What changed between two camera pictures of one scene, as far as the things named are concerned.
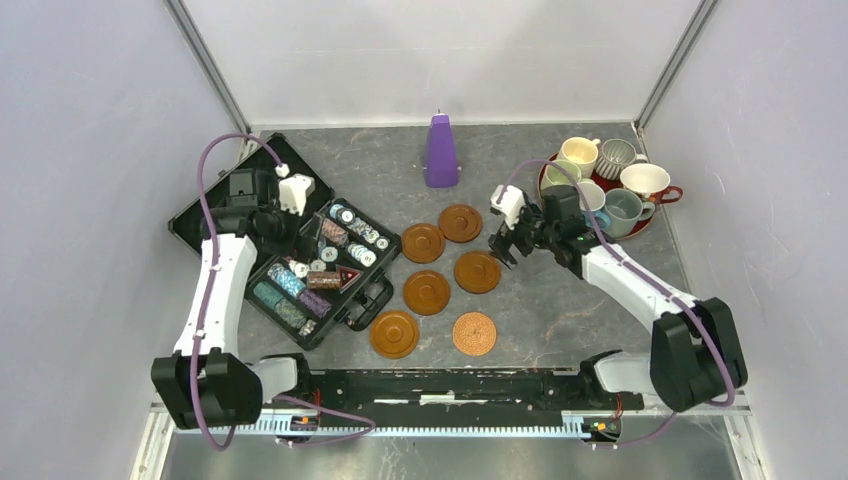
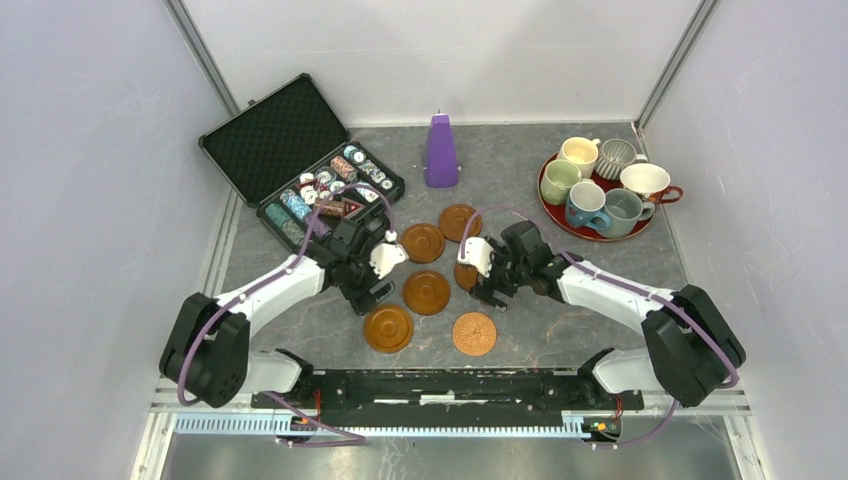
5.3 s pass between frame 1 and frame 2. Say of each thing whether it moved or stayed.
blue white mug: stayed
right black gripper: moved
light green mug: stayed
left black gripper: moved
